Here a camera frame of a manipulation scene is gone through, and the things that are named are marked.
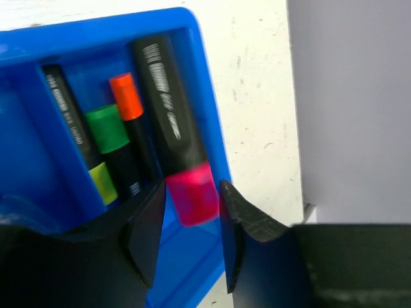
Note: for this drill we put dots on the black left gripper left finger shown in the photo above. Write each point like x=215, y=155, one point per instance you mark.
x=107, y=262

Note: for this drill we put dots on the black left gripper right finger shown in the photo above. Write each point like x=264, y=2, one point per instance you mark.
x=269, y=264

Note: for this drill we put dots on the pink cap black highlighter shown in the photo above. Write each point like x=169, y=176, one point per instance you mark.
x=176, y=137

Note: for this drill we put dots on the green cap black highlighter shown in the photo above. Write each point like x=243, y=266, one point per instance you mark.
x=114, y=145

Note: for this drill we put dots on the orange cap black highlighter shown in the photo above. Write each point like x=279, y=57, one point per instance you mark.
x=131, y=111

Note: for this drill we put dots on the yellow cap black highlighter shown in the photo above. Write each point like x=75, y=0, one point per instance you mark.
x=81, y=132

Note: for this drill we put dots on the blue plastic divided bin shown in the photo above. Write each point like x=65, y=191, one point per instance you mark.
x=45, y=184

